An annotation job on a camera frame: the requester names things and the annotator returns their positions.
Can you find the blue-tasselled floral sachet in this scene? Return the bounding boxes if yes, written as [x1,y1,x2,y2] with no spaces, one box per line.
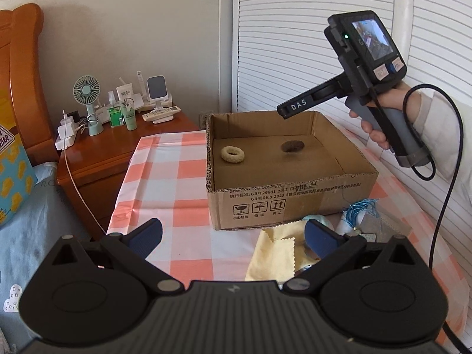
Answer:
[342,198,380,234]

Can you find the yellow cleaning cloth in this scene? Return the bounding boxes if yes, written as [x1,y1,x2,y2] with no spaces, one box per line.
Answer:
[245,221,320,283]

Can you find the grey fabric pouch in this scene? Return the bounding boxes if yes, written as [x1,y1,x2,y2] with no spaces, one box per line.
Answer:
[355,206,412,243]

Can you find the white-sleeved right forearm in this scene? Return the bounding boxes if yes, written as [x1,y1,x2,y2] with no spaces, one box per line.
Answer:
[413,92,472,201]

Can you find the person's right hand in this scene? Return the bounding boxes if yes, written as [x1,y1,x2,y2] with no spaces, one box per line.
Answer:
[361,82,422,150]

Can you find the blue white round plush toy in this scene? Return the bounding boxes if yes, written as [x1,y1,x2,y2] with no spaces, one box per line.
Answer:
[302,214,335,230]

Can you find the pink white checkered tablecloth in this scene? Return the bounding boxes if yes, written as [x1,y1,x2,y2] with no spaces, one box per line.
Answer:
[108,122,470,336]

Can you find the wooden nightstand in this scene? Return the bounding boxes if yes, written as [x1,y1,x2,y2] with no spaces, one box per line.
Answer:
[57,113,198,239]

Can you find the white louvered closet doors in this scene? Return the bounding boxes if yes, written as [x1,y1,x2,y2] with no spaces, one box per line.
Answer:
[236,0,471,272]

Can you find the brown cardboard box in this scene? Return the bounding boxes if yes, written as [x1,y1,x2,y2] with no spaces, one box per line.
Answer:
[206,111,378,230]

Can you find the blue bed sheet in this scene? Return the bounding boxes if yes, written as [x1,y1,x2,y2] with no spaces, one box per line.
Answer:
[0,162,90,353]

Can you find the green bottle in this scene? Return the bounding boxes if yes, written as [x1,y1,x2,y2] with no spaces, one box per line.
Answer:
[107,91,124,128]

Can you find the white remote control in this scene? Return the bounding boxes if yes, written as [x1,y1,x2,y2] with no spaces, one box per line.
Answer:
[142,106,181,122]

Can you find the white power strip with chargers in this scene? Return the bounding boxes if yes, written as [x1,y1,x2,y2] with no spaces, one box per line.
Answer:
[55,111,85,151]

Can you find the pale green tube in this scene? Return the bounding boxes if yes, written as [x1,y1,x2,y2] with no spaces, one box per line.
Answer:
[121,98,137,131]

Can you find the yellow blue snack bag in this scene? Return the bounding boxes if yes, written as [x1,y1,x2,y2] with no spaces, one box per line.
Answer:
[0,125,37,226]

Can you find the white wifi router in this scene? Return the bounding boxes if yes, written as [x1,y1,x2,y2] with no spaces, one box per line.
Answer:
[116,71,155,112]

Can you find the phone stand with grey screen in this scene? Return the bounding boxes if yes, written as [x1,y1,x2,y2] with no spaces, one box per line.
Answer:
[146,75,173,110]

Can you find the green desk fan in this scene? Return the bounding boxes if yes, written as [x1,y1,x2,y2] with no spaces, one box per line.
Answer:
[73,75,103,137]

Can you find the wooden bed headboard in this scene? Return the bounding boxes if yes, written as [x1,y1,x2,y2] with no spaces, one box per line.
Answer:
[1,3,59,166]

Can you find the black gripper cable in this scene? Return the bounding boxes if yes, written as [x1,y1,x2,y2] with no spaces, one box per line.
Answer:
[402,82,470,354]

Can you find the white charging cable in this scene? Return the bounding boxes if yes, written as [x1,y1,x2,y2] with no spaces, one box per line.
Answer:
[61,109,108,235]

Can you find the dark brown knitted ring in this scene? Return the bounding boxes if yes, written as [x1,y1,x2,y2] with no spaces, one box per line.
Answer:
[281,139,306,154]

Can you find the cream knitted ring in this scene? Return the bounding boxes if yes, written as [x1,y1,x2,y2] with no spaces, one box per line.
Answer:
[220,145,246,163]

